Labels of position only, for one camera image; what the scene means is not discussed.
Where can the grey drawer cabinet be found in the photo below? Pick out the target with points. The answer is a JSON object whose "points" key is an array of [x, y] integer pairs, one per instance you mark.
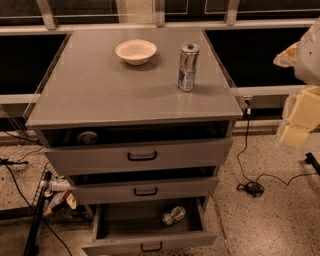
{"points": [[92, 89]]}

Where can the grey middle drawer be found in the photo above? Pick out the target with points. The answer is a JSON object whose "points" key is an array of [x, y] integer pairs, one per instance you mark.
{"points": [[144, 190]]}

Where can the grey drawer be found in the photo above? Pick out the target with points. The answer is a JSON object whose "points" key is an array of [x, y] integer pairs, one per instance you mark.
{"points": [[135, 227], [125, 157], [144, 190]]}

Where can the white paper bowl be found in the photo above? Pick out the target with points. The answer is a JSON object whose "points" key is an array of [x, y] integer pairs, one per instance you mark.
{"points": [[136, 52]]}

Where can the metal window railing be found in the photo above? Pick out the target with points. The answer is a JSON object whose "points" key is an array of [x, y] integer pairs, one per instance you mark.
{"points": [[156, 11]]}

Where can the silver blue energy drink can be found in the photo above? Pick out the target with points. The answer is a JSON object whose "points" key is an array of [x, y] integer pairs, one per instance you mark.
{"points": [[187, 66]]}

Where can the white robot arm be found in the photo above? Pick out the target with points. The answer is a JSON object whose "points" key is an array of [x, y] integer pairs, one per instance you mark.
{"points": [[307, 67]]}

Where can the black stand pole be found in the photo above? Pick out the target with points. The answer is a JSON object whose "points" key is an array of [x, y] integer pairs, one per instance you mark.
{"points": [[30, 248]]}

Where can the round object in top drawer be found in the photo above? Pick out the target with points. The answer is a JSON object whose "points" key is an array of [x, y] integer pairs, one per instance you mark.
{"points": [[87, 138]]}

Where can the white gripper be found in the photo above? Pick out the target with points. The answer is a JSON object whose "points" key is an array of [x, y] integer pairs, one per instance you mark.
{"points": [[308, 60]]}

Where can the grey top drawer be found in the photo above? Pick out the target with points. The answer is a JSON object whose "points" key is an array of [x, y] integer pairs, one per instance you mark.
{"points": [[125, 157]]}

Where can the grey bottom drawer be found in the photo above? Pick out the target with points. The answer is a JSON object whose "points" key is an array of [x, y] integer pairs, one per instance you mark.
{"points": [[135, 227]]}

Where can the black bar right floor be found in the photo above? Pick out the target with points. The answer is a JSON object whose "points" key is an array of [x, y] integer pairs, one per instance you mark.
{"points": [[310, 159]]}

